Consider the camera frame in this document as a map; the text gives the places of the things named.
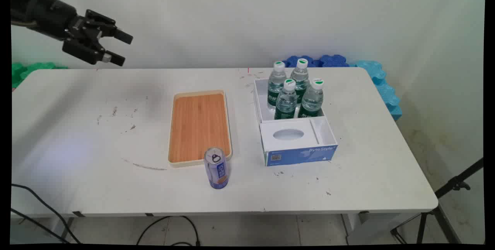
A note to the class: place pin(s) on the wooden tray with cream rim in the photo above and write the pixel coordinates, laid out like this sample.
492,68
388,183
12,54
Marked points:
199,128

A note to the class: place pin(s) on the white and blue cardboard box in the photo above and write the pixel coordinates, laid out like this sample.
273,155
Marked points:
297,141

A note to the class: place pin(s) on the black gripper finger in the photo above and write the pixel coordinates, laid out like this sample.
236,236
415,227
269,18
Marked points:
106,23
87,52

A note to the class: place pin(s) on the white table leg frame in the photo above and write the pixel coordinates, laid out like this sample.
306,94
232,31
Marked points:
371,226

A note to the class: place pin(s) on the grey table leg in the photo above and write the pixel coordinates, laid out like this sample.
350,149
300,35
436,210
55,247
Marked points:
66,228

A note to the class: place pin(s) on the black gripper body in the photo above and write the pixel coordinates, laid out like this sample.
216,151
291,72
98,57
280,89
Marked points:
46,12

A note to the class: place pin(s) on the black tripod stand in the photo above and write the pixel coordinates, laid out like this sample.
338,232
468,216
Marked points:
444,203

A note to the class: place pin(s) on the blue and silver drink can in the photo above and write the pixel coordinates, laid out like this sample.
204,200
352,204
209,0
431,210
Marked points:
216,170

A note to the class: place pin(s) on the light blue foam mat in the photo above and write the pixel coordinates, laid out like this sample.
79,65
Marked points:
384,87

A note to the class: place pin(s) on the green label water bottle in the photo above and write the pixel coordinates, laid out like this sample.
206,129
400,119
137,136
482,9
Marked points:
301,77
312,101
276,83
286,105

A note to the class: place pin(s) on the green foam mat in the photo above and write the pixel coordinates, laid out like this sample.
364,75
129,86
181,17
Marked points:
27,70

